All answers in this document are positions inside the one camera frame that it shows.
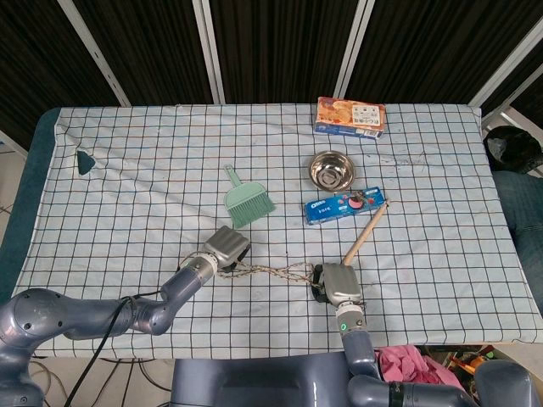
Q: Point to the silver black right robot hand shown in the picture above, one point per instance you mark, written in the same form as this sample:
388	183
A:
340	283

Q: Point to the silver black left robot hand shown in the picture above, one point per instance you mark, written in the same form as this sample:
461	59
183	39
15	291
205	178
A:
225	246

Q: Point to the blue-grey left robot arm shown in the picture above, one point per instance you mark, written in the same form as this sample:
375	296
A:
63	316

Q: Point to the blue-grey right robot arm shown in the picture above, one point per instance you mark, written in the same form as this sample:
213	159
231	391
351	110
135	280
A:
360	352

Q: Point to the green mini hand broom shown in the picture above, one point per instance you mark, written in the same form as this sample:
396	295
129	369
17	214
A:
244	204

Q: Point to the wooden stick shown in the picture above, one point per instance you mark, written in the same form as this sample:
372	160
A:
365	233

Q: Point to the blue Oreo cookie box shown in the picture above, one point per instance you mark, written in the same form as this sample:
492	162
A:
339	208

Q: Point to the pink cloth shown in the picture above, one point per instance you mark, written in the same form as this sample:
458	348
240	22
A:
403	364

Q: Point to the white black-checked tablecloth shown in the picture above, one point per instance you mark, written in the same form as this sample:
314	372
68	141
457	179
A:
127	203

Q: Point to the stainless steel bowl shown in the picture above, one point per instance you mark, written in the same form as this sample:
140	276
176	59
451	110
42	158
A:
331	170

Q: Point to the blue-grey robot torso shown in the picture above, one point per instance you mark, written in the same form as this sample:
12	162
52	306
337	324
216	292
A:
254	381

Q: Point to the orange and blue biscuit box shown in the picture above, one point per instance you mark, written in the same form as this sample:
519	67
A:
350	116

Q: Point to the teal table pad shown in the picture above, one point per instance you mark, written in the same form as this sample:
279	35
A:
38	148

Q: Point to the black plastic bag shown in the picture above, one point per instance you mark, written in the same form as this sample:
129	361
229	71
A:
515	148

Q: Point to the white partition frame post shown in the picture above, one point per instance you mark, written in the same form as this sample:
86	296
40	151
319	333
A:
507	63
353	46
95	53
208	51

